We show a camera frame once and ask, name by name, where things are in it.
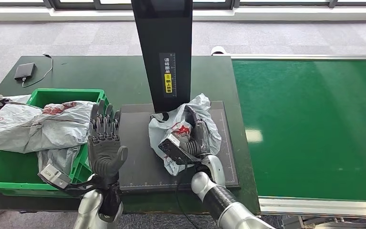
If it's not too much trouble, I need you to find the green plastic crate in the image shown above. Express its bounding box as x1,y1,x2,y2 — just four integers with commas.
0,88,111,198

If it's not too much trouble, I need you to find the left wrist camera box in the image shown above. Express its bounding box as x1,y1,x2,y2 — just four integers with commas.
38,164,103,197

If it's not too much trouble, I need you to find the grey parcel bag red print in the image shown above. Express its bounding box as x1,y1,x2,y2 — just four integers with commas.
0,100,96,154

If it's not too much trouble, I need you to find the dark green table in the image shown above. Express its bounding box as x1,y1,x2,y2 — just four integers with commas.
0,56,261,215

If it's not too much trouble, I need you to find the black right camera cable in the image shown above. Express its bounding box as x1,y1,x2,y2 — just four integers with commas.
174,161,199,229

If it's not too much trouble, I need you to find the yellow black instruction label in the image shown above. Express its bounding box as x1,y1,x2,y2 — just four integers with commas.
159,52,177,98

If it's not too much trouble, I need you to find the dark window frame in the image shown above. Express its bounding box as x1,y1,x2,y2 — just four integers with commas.
0,0,366,11

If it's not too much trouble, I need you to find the green conveyor belt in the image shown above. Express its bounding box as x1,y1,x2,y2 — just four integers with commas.
230,54,366,219

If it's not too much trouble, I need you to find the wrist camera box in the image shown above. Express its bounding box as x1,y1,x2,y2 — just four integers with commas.
38,164,103,197
157,133,203,166

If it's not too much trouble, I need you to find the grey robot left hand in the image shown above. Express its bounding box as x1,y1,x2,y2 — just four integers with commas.
87,99,129,186

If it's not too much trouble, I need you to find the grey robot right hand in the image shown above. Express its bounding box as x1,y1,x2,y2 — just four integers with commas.
178,105,212,156

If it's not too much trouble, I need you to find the black power bank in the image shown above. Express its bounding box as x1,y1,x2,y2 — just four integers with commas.
14,62,36,80

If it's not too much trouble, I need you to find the black inbound scanner machine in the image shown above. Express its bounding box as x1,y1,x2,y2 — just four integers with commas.
118,0,241,192

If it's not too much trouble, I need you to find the plain grey parcel bag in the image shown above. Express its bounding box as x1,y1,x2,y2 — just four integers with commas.
37,145,82,176

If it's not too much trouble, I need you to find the white parcel bag red logo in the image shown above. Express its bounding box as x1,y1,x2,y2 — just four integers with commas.
148,93,222,177

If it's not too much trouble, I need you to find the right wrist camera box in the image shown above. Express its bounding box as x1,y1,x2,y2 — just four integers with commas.
157,133,203,166

